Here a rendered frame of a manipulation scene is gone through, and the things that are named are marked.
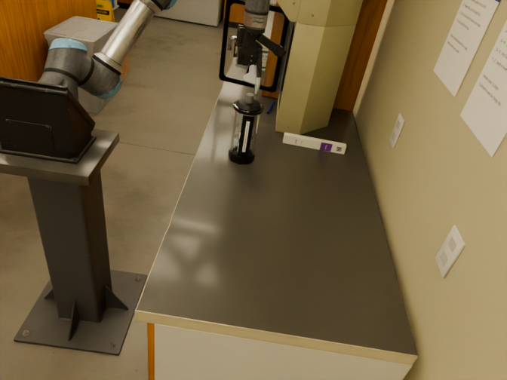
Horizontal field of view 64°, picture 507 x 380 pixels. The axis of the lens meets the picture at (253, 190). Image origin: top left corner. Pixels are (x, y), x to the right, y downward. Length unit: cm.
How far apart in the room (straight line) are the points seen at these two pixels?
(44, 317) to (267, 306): 141
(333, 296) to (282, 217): 33
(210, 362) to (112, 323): 107
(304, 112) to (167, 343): 111
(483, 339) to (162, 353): 76
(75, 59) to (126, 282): 123
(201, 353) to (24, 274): 153
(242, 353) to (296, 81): 110
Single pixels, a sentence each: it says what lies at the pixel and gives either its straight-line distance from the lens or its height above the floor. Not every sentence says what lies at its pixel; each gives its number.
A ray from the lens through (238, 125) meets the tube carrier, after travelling 149.
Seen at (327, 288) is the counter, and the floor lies 94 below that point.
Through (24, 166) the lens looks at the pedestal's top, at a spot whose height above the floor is 94.
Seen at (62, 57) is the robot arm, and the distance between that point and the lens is 157.
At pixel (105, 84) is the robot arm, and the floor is 114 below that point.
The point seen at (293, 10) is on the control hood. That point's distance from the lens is 167.
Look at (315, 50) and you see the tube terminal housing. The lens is 171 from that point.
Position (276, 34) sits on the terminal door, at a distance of 202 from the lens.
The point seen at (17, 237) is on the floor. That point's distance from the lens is 271.
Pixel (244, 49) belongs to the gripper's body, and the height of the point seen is 138.
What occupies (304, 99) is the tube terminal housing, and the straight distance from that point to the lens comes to 178.
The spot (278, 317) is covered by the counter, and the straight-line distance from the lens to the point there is 107.
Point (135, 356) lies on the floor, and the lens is 209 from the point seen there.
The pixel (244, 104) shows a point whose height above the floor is 118.
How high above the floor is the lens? 179
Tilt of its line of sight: 36 degrees down
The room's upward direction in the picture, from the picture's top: 10 degrees clockwise
